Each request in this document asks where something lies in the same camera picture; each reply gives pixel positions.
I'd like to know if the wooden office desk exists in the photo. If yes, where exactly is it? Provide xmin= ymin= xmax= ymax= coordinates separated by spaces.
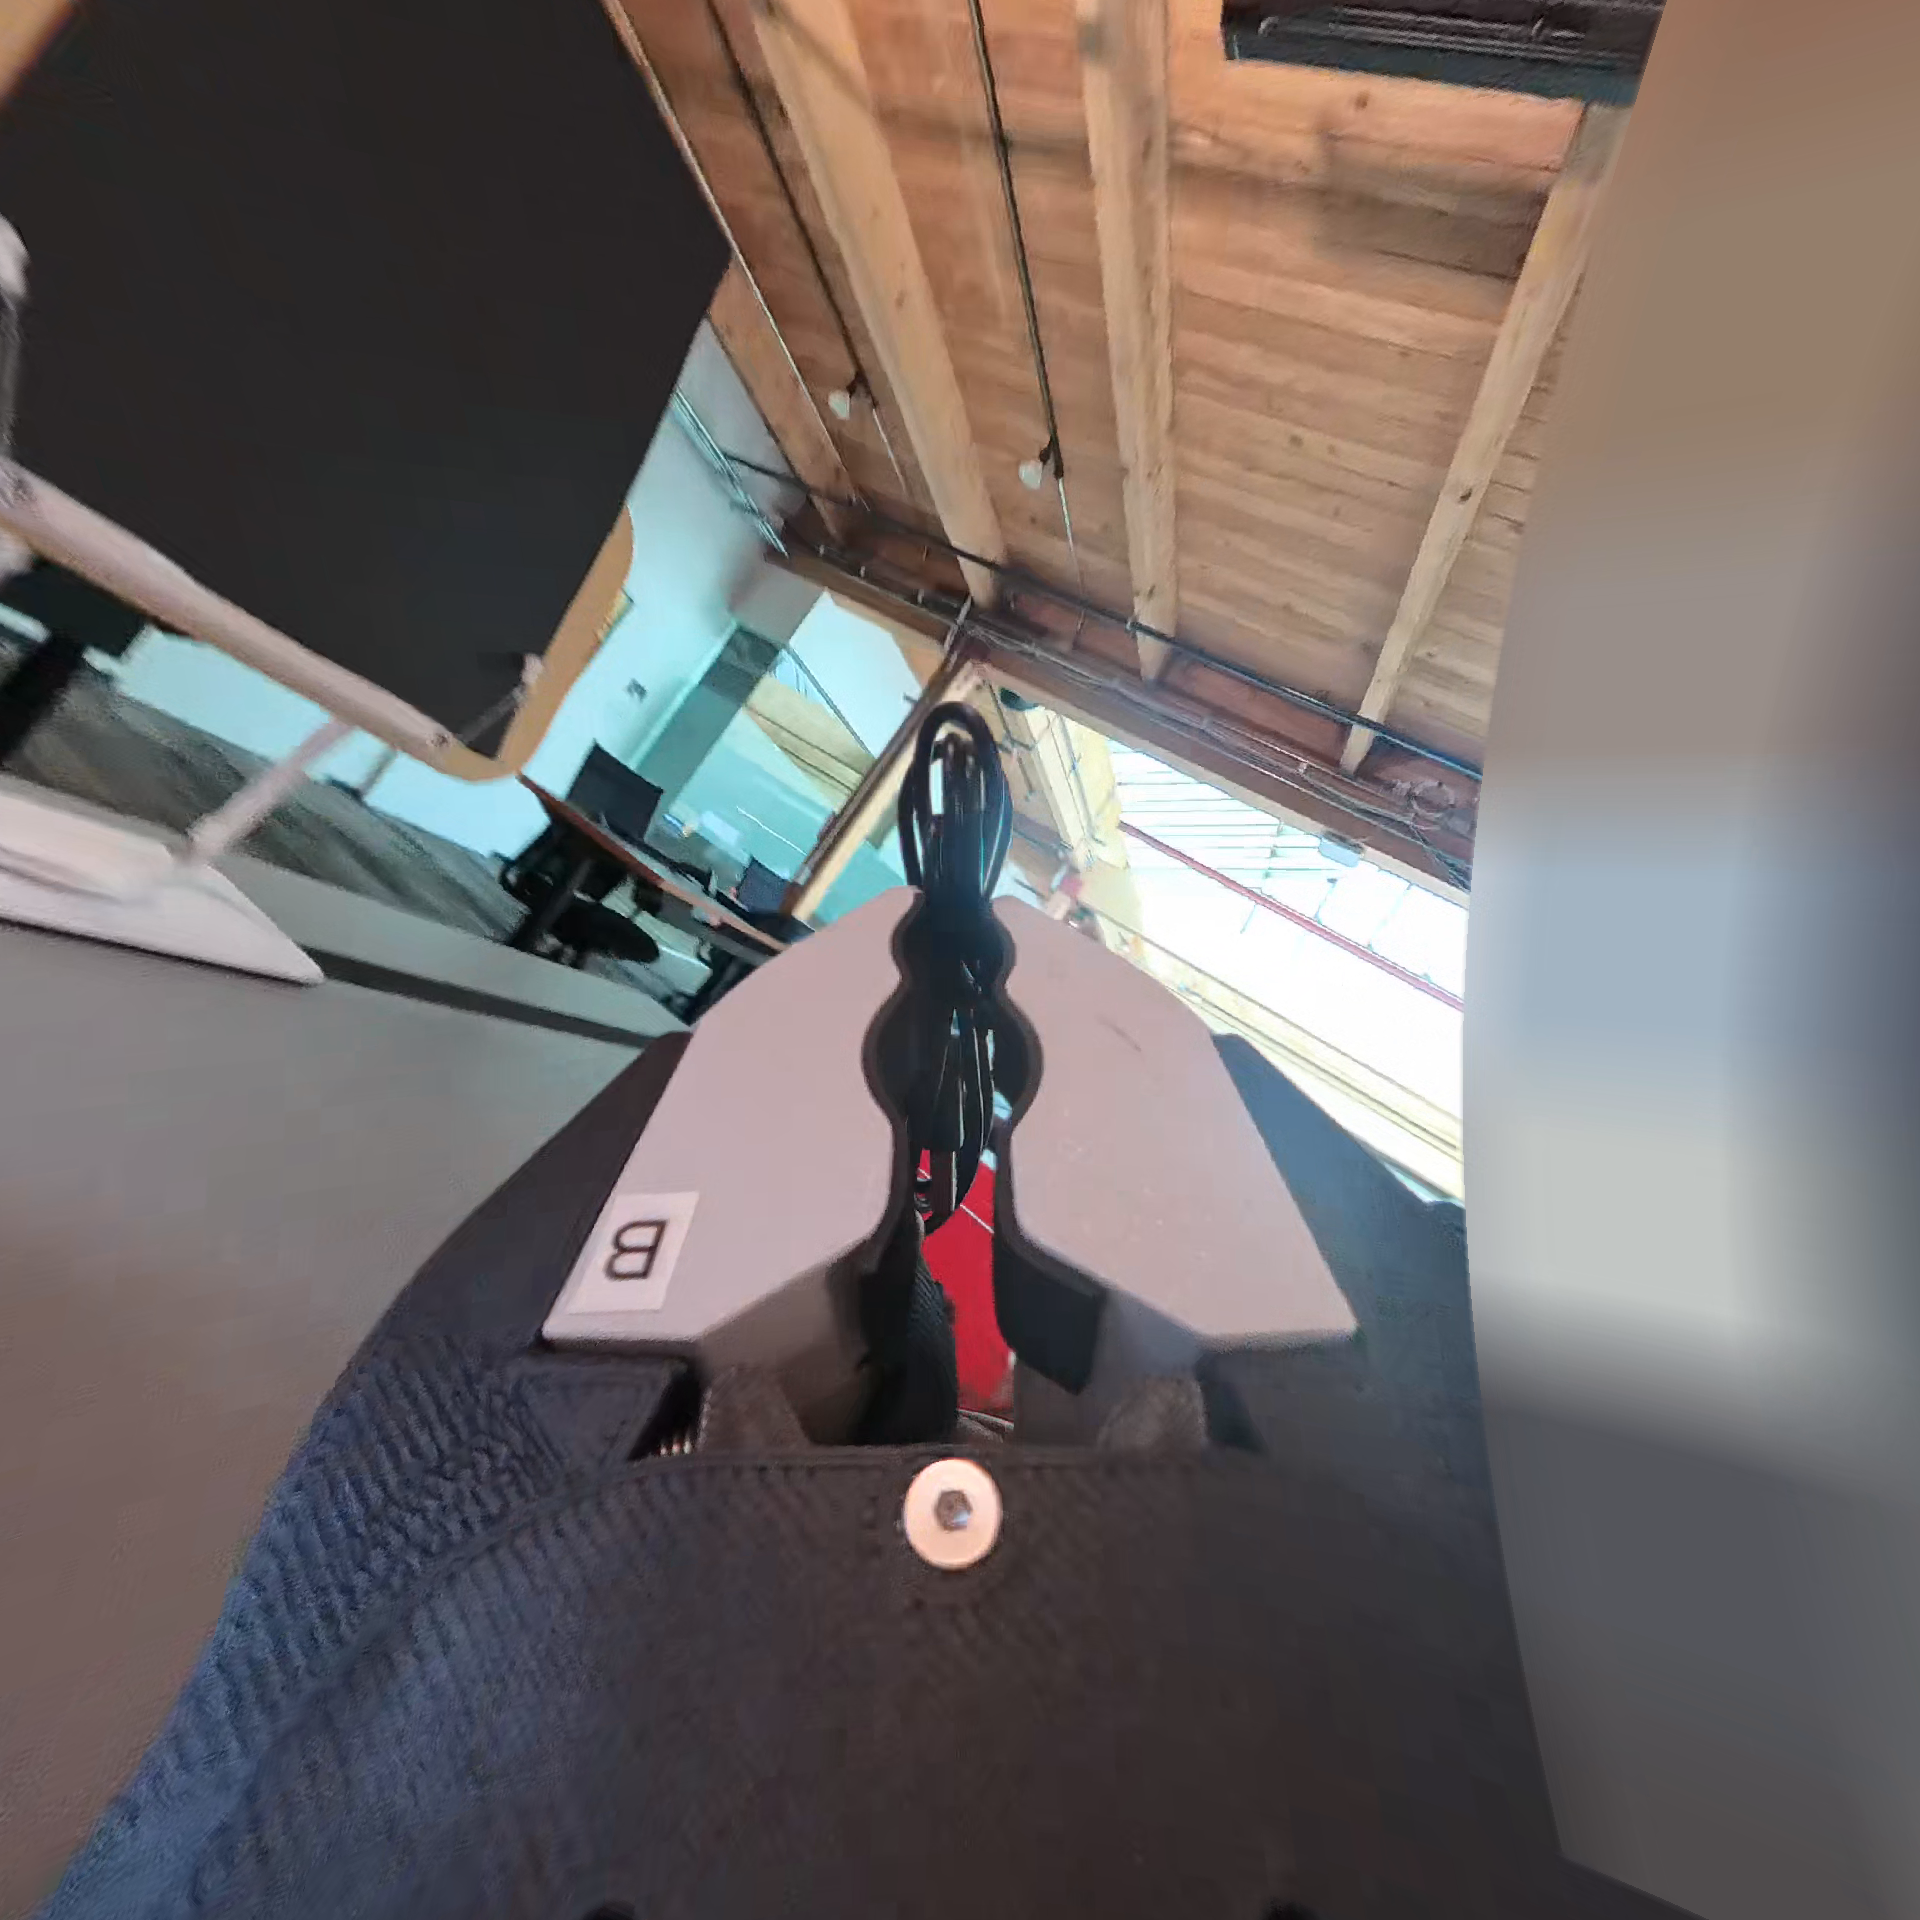
xmin=516 ymin=770 xmax=792 ymax=967

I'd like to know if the black cable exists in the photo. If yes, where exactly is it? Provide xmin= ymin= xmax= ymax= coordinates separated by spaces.
xmin=895 ymin=701 xmax=1019 ymax=1220

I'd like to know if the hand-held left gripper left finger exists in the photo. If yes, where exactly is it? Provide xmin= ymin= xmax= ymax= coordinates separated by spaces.
xmin=541 ymin=885 xmax=928 ymax=1357

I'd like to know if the red plastic bin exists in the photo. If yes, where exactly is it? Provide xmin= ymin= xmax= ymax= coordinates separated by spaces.
xmin=919 ymin=1152 xmax=1005 ymax=1331

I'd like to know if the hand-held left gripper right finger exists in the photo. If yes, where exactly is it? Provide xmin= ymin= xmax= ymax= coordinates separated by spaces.
xmin=983 ymin=894 xmax=1363 ymax=1395

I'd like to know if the black table with wooden edge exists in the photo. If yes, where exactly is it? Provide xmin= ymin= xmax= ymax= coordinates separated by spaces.
xmin=0 ymin=0 xmax=740 ymax=989

